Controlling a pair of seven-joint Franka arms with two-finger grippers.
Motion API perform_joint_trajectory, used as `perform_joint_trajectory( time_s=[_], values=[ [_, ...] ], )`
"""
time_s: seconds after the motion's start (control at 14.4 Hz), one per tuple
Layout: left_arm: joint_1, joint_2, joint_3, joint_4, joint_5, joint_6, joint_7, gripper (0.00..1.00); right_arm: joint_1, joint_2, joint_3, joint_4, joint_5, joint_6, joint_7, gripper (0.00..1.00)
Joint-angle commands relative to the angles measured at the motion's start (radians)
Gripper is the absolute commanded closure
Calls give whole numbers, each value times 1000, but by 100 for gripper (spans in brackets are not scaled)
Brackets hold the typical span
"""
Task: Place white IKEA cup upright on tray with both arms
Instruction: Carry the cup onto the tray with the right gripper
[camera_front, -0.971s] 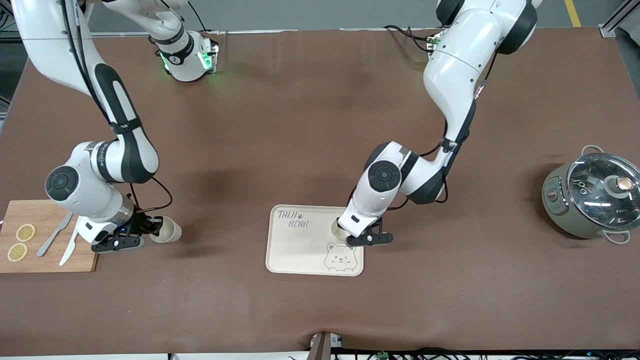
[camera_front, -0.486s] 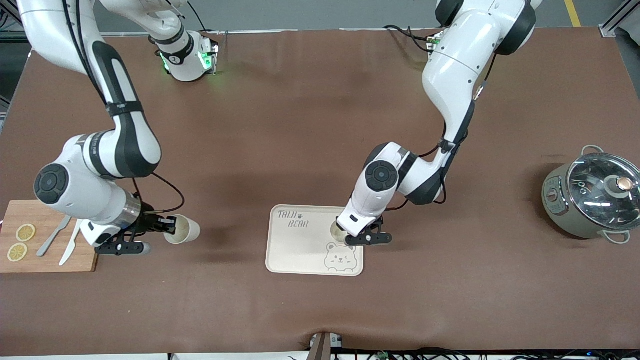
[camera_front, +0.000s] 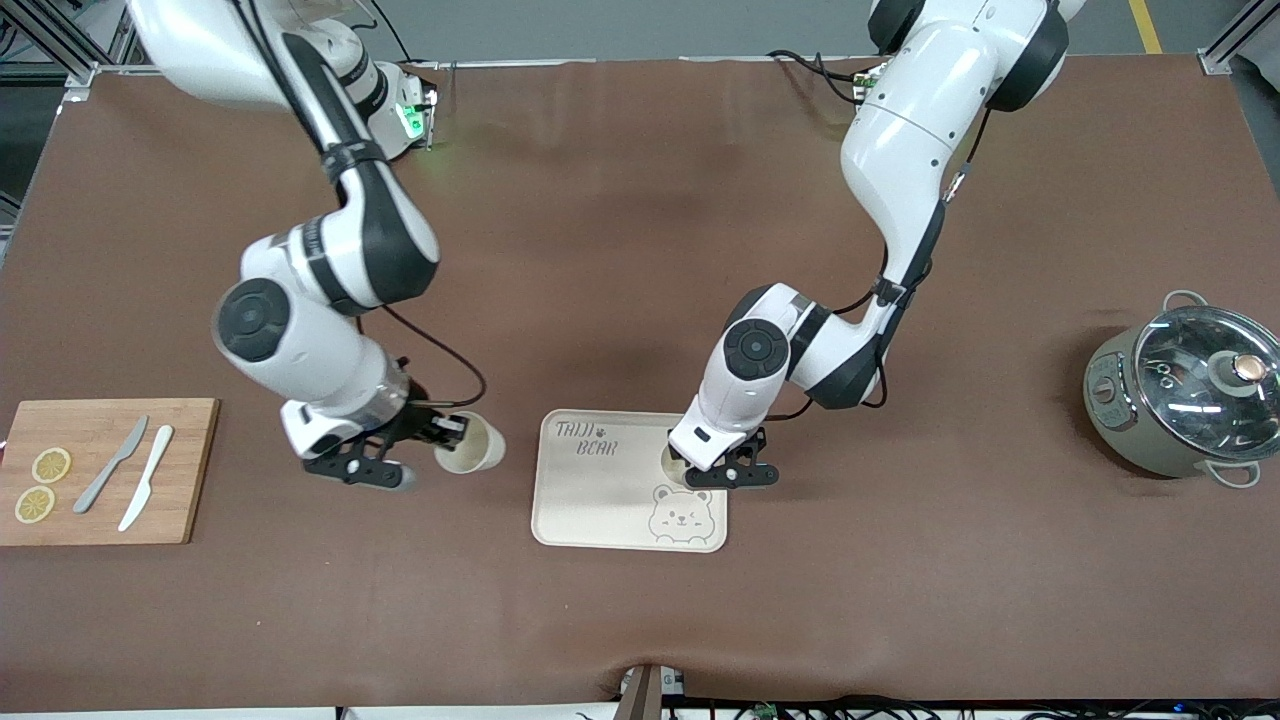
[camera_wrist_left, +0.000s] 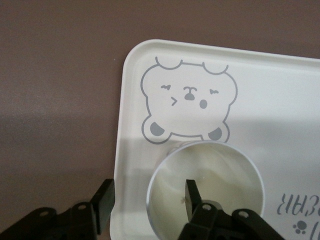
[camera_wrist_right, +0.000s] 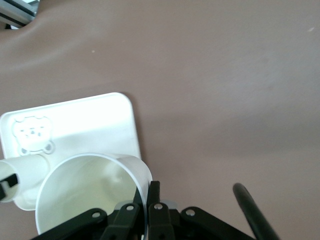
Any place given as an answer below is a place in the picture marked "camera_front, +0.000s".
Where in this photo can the grey pot with glass lid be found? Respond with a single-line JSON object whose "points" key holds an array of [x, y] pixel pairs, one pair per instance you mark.
{"points": [[1120, 420]]}

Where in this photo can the white plastic knife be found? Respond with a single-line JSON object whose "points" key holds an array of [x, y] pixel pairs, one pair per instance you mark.
{"points": [[148, 475]]}

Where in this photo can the grey metal camera post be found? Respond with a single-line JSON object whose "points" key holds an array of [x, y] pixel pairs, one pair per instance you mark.
{"points": [[648, 695]]}

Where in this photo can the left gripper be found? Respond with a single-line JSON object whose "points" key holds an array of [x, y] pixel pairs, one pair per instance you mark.
{"points": [[745, 450]]}

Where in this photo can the glass pot lid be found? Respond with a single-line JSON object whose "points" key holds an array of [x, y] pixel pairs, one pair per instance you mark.
{"points": [[1180, 390]]}

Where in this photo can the lemon slice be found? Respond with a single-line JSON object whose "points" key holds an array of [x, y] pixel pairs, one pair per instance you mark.
{"points": [[35, 505], [51, 465]]}

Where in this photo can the grey plastic knife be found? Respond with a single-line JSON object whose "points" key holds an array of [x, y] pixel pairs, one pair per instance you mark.
{"points": [[127, 445]]}

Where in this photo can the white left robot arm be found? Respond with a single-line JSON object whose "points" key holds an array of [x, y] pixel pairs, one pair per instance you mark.
{"points": [[900, 130]]}

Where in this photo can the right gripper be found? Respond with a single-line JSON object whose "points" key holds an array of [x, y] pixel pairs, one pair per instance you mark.
{"points": [[417, 421]]}

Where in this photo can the wooden cutting board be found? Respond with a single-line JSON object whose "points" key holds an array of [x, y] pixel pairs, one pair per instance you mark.
{"points": [[185, 500]]}

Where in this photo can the aluminium frame strut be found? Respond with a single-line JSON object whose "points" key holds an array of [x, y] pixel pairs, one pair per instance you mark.
{"points": [[1240, 35], [70, 50]]}

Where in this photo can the white bear print tray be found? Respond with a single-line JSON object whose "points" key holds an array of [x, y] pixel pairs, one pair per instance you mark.
{"points": [[590, 500]]}

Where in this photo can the white plastic cup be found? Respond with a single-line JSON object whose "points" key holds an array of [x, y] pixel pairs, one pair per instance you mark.
{"points": [[672, 468], [485, 450]]}

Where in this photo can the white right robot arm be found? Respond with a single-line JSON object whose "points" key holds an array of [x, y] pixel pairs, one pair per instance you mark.
{"points": [[300, 340]]}

